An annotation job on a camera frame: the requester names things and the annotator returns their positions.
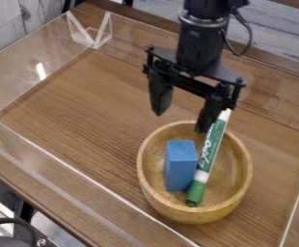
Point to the green Expo marker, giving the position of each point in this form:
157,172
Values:
213,141

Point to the brown wooden bowl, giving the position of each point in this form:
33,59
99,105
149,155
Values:
229,180

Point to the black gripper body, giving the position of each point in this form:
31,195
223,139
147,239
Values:
193,65

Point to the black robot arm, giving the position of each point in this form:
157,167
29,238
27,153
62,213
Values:
202,6

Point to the clear acrylic tray wall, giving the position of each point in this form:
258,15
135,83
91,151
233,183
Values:
75,116

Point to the blue foam block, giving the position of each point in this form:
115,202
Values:
181,164

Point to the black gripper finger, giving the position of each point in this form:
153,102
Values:
209,113
161,92

